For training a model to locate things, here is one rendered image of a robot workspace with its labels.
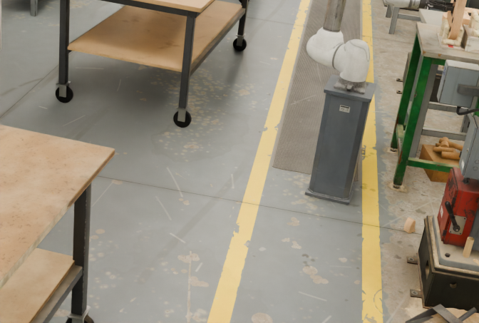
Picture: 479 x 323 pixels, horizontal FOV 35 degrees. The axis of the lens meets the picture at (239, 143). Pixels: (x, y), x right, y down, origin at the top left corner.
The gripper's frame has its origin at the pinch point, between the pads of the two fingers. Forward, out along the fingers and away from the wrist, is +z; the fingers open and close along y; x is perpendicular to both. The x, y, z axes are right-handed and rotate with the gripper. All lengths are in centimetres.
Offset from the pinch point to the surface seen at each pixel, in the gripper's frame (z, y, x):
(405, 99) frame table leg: -11, -29, -74
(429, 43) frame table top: -9.6, 9.8, -21.9
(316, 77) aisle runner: -76, -152, -114
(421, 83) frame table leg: -11, 26, -42
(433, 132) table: 11, -27, -94
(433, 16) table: -2, -68, -25
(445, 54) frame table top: -1.4, 26.1, -22.0
